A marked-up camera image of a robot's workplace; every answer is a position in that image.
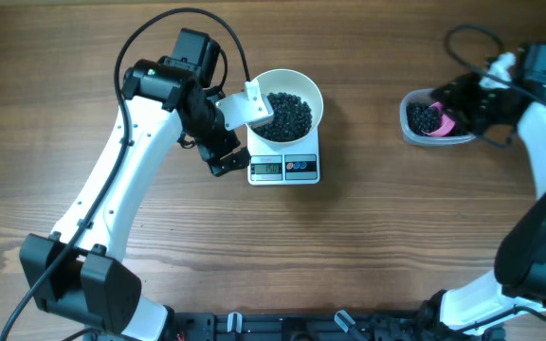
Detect white digital kitchen scale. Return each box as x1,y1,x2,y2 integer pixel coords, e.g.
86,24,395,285
247,129,320,186

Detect clear plastic container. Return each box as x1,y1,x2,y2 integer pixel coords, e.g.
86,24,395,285
399,88,476,147

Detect white bowl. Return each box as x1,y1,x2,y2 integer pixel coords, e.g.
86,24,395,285
247,69,324,134

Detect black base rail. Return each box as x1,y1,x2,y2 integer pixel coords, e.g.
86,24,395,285
82,310,506,341

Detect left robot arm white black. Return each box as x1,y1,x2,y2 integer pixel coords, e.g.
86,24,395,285
19,59,272,340

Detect pink scoop blue handle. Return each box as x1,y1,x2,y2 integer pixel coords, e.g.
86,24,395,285
428,101,456,137

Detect black beans in bowl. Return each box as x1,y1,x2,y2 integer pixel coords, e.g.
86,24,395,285
253,92,313,142

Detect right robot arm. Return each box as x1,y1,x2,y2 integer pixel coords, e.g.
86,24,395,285
431,43,546,335

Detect black beans pile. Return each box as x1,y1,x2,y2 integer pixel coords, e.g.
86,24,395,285
407,102,467,136

